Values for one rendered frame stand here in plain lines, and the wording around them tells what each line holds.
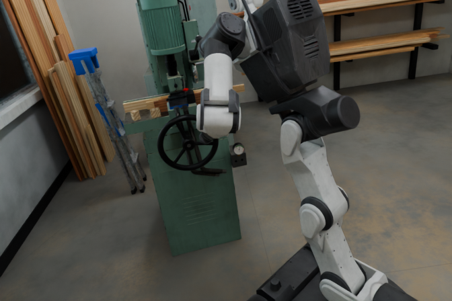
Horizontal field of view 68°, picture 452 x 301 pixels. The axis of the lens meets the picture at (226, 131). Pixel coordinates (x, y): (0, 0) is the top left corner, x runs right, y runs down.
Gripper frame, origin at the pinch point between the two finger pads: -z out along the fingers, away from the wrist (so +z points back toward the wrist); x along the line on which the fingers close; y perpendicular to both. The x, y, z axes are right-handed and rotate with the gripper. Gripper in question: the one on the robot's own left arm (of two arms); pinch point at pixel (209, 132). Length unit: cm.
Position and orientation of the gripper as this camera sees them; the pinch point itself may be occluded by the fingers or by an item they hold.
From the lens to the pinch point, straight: 149.8
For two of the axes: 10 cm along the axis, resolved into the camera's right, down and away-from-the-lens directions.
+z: 1.2, -1.2, -9.9
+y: -8.4, -5.4, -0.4
